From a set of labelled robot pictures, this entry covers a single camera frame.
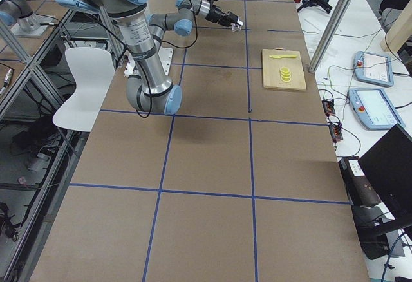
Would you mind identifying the black monitor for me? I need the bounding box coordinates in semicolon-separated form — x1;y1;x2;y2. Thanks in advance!
359;124;411;214

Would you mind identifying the teach pendant with red button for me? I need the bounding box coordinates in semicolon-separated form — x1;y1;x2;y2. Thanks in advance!
348;88;406;131

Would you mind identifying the bamboo cutting board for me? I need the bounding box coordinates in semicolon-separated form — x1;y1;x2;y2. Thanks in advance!
261;49;307;91

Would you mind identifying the aluminium frame post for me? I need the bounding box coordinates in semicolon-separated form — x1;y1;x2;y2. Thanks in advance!
308;0;351;73

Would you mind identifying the clear glass shaker cup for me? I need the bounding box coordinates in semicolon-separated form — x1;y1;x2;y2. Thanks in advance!
231;23;243;32

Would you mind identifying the yellow plastic knife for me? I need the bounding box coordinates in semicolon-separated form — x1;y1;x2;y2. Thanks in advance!
268;54;298;59

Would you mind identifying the wooden plank upright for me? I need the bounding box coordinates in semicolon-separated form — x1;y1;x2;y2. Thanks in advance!
380;1;412;52

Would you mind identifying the white plastic chair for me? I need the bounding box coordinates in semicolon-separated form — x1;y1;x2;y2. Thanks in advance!
53;47;115;132

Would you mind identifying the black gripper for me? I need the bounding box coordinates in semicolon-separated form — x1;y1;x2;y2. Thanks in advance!
207;6;244;26

